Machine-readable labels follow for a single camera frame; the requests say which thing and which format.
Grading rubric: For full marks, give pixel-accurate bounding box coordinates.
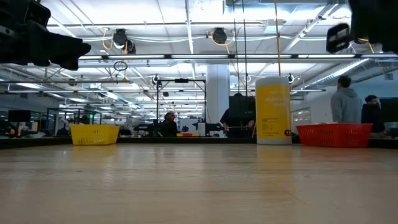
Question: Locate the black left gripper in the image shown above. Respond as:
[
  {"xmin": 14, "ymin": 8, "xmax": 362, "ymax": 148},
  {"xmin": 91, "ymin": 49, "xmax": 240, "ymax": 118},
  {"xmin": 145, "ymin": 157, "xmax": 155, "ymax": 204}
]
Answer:
[{"xmin": 0, "ymin": 0, "xmax": 92, "ymax": 71}]

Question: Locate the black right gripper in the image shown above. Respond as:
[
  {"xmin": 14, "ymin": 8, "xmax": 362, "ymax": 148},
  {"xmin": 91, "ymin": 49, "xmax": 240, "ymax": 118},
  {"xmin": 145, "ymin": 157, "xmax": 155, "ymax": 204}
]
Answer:
[{"xmin": 325, "ymin": 0, "xmax": 398, "ymax": 54}]

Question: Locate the person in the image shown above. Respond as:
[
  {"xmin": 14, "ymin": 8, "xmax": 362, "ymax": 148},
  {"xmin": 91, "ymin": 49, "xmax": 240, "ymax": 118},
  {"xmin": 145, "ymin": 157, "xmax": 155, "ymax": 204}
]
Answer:
[
  {"xmin": 330, "ymin": 75, "xmax": 363, "ymax": 124},
  {"xmin": 220, "ymin": 92, "xmax": 257, "ymax": 139},
  {"xmin": 159, "ymin": 111, "xmax": 180, "ymax": 138},
  {"xmin": 360, "ymin": 95, "xmax": 386, "ymax": 134}
]

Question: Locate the black monitor screen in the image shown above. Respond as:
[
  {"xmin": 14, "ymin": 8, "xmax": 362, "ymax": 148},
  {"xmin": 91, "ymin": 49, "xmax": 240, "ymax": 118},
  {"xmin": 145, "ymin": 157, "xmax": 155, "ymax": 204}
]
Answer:
[
  {"xmin": 7, "ymin": 109, "xmax": 32, "ymax": 123},
  {"xmin": 229, "ymin": 95, "xmax": 256, "ymax": 121},
  {"xmin": 379, "ymin": 96, "xmax": 398, "ymax": 123}
]

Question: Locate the yellow plastic basket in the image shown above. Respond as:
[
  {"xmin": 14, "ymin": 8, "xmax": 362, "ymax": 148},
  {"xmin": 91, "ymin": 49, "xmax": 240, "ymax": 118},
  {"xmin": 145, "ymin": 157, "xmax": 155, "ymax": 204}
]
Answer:
[{"xmin": 69, "ymin": 124, "xmax": 121, "ymax": 146}]

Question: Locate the red plastic basket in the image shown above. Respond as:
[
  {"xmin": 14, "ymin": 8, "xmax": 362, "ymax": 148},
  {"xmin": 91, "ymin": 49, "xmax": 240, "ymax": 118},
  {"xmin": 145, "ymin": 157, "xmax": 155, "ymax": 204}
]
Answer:
[{"xmin": 295, "ymin": 123, "xmax": 374, "ymax": 148}]

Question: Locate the white yellow-label wipes canister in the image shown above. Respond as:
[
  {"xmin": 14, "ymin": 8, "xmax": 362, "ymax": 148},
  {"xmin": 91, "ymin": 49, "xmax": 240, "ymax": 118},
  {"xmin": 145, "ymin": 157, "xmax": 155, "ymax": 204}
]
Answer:
[{"xmin": 254, "ymin": 76, "xmax": 293, "ymax": 146}]

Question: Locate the white building column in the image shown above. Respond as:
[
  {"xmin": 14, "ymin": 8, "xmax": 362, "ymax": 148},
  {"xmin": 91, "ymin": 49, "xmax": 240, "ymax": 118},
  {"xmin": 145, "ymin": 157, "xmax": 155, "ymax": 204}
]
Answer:
[{"xmin": 206, "ymin": 63, "xmax": 231, "ymax": 125}]

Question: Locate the black ceiling cable reel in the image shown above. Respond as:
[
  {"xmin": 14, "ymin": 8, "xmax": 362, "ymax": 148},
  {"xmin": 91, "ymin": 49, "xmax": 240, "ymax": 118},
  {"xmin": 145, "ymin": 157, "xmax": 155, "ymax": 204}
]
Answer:
[
  {"xmin": 211, "ymin": 27, "xmax": 228, "ymax": 44},
  {"xmin": 124, "ymin": 39, "xmax": 137, "ymax": 54},
  {"xmin": 111, "ymin": 27, "xmax": 129, "ymax": 49}
]

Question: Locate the black hanging cable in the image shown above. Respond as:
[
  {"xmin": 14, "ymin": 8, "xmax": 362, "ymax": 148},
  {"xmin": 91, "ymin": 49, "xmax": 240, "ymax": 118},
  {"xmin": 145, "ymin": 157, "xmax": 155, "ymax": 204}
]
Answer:
[
  {"xmin": 241, "ymin": 0, "xmax": 249, "ymax": 96},
  {"xmin": 232, "ymin": 0, "xmax": 240, "ymax": 94}
]

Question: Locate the black background station frame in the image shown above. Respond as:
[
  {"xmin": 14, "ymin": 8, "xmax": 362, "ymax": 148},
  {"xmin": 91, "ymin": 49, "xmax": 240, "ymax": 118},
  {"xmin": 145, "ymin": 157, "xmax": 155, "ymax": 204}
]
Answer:
[{"xmin": 155, "ymin": 78, "xmax": 207, "ymax": 123}]

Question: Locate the black metal table frame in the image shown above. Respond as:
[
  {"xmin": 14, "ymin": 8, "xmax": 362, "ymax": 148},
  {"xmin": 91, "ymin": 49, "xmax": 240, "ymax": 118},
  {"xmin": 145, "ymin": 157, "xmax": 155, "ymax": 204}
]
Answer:
[{"xmin": 0, "ymin": 136, "xmax": 398, "ymax": 149}]

